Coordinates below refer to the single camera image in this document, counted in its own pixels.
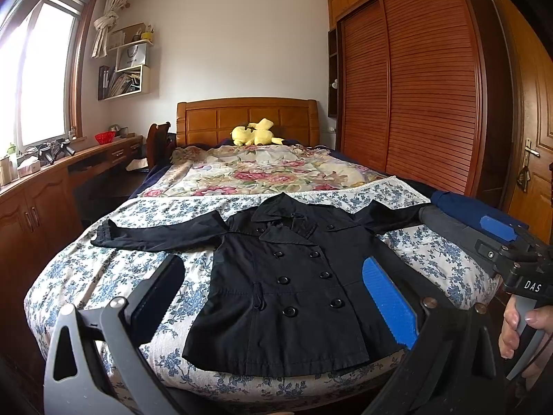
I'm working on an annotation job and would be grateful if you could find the blue floral white bedspread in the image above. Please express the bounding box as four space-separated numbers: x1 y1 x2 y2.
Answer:
24 177 500 406

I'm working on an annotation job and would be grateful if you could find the long wooden desk cabinet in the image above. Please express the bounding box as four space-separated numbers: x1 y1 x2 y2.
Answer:
1 136 142 367

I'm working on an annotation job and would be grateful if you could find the person's right hand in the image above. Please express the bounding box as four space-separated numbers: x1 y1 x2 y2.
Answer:
498 295 553 381

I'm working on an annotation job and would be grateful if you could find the white wall shelf unit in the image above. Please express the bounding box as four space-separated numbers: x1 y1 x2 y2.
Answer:
97 22 154 100

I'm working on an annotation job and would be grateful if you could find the yellow plush toy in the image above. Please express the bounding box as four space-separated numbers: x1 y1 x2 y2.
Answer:
231 118 284 146

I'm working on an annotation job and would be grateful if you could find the folded navy blue garment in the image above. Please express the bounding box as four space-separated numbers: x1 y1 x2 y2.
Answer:
430 190 529 243

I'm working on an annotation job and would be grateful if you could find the wooden chair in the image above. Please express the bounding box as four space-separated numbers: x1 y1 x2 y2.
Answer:
146 122 176 169

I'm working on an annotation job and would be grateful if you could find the folded grey garment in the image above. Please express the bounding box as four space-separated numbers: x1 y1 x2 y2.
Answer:
419 205 502 277

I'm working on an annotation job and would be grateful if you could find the brass door handle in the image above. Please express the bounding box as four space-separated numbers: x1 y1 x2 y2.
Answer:
516 138 540 193

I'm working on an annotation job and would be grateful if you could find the wooden bedroom door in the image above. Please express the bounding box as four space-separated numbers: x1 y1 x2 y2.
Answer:
493 0 552 243

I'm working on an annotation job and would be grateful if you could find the wooden bed headboard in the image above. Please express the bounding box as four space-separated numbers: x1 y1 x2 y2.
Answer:
176 98 320 147

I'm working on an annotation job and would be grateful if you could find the window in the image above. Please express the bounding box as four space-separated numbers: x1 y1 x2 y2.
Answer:
1 0 96 156

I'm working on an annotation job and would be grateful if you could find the tied cream curtain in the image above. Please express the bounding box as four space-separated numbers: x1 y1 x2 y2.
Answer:
92 0 128 58

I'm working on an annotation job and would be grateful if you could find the wooden louvred wardrobe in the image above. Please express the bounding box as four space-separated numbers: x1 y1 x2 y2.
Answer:
328 0 513 207

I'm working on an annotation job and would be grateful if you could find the black double-breasted coat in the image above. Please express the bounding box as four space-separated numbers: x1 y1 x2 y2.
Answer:
93 193 427 378

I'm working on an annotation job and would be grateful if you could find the pink floral quilt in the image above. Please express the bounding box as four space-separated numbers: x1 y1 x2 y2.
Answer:
136 144 384 198

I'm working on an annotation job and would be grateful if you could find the red bowl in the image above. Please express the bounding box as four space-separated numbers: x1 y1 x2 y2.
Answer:
95 130 116 145

